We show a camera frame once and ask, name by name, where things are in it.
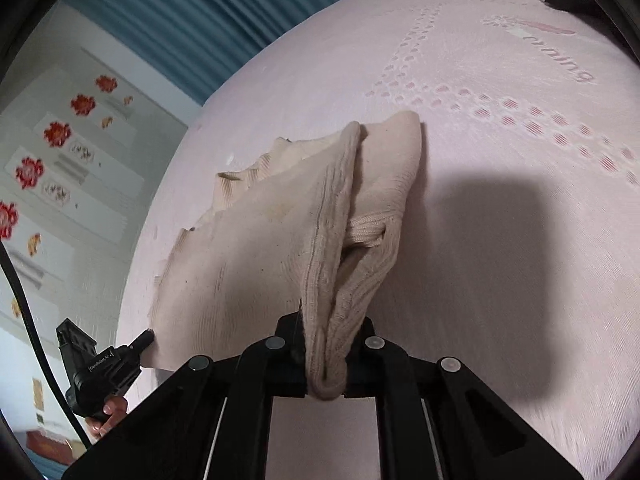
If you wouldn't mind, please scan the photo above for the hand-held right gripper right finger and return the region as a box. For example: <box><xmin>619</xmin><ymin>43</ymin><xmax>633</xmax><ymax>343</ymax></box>
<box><xmin>345</xmin><ymin>316</ymin><xmax>583</xmax><ymax>480</ymax></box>

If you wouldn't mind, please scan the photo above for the black cable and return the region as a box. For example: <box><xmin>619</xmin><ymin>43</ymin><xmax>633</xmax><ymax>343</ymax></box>
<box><xmin>0</xmin><ymin>242</ymin><xmax>96</xmax><ymax>448</ymax></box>

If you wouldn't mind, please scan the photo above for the person's left hand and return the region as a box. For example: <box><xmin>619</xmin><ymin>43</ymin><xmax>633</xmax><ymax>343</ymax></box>
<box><xmin>86</xmin><ymin>396</ymin><xmax>129</xmax><ymax>438</ymax></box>

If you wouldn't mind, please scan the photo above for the bed with pink sheet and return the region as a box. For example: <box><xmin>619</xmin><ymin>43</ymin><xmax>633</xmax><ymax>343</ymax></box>
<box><xmin>116</xmin><ymin>0</ymin><xmax>640</xmax><ymax>480</ymax></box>

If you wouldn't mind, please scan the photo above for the beige knit sweater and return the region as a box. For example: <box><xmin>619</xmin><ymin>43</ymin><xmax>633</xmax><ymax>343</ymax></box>
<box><xmin>141</xmin><ymin>110</ymin><xmax>426</xmax><ymax>402</ymax></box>

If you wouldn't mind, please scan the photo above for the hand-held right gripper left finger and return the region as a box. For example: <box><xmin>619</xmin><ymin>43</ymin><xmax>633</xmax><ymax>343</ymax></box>
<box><xmin>62</xmin><ymin>312</ymin><xmax>307</xmax><ymax>480</ymax></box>

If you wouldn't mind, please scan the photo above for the white wardrobe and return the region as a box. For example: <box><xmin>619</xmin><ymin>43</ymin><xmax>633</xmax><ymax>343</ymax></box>
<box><xmin>0</xmin><ymin>47</ymin><xmax>188</xmax><ymax>321</ymax></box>

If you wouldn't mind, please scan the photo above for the teal curtain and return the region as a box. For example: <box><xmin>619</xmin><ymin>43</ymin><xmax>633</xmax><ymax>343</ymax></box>
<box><xmin>65</xmin><ymin>0</ymin><xmax>386</xmax><ymax>106</ymax></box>

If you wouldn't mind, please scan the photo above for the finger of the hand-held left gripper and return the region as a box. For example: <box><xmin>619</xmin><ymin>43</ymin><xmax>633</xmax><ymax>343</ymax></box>
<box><xmin>128</xmin><ymin>329</ymin><xmax>155</xmax><ymax>358</ymax></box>

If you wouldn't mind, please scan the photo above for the reddish brown object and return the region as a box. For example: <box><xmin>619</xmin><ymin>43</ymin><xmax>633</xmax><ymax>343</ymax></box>
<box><xmin>25</xmin><ymin>430</ymin><xmax>81</xmax><ymax>466</ymax></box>

